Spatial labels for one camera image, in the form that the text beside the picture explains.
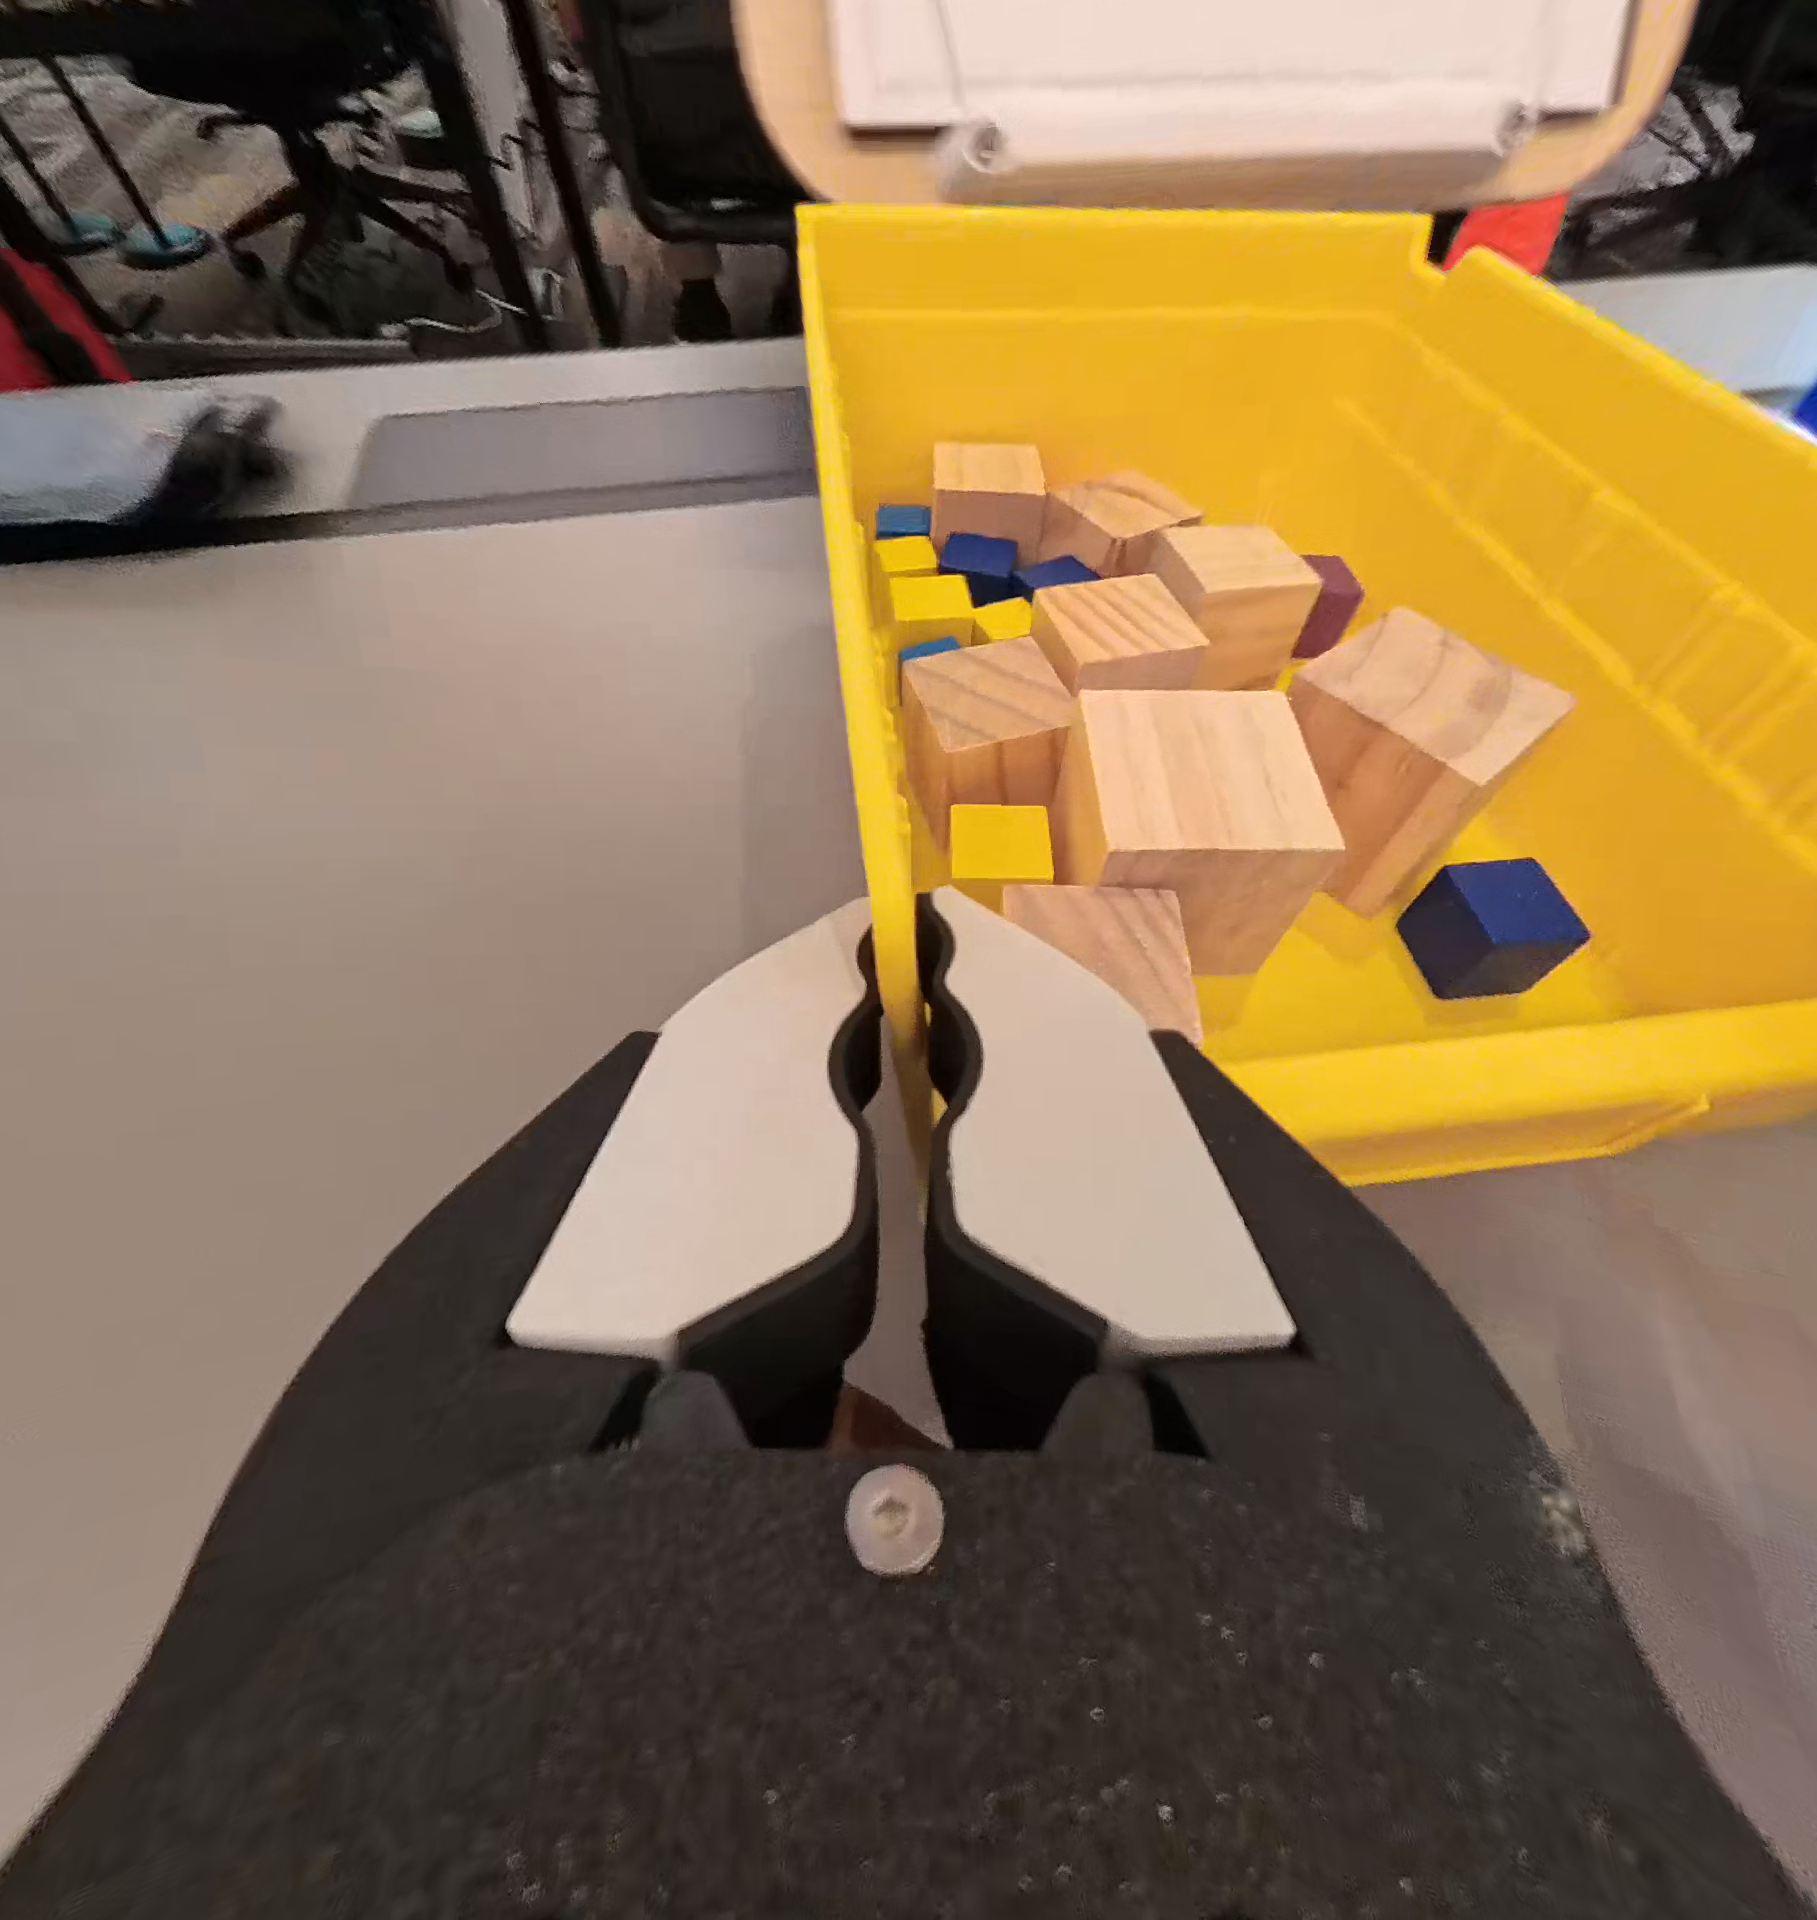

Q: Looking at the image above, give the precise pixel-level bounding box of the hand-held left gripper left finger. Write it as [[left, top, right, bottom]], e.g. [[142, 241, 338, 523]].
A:
[[507, 897, 883, 1450]]

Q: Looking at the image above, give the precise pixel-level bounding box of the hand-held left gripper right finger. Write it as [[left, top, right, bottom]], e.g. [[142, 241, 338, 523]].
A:
[[916, 888, 1298, 1450]]

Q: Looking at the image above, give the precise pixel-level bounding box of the pile of plain wooden cubes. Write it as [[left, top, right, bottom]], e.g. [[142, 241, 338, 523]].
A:
[[901, 440, 1577, 1046]]

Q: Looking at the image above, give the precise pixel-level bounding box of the small purple cube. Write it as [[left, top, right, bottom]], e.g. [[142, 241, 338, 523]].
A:
[[1294, 555, 1367, 660]]

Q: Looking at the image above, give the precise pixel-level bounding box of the yellow plastic bin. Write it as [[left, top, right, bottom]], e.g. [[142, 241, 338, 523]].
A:
[[795, 201, 1817, 1187]]

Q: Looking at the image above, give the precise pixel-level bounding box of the grey desk hatch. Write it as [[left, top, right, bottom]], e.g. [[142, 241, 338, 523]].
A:
[[0, 389, 287, 535], [357, 388, 817, 514]]

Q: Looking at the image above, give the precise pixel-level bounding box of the white desk stand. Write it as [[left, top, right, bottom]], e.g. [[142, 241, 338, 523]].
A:
[[929, 81, 1544, 207]]

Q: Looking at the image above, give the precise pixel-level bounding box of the black office chair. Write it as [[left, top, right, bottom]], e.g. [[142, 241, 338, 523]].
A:
[[142, 0, 478, 288], [592, 0, 807, 250]]

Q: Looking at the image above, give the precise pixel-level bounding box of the red bag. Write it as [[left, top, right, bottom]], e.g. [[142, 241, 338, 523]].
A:
[[0, 255, 130, 397]]

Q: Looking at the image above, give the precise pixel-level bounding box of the beige wooden board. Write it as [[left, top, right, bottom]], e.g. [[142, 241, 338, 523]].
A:
[[733, 0, 1702, 212]]

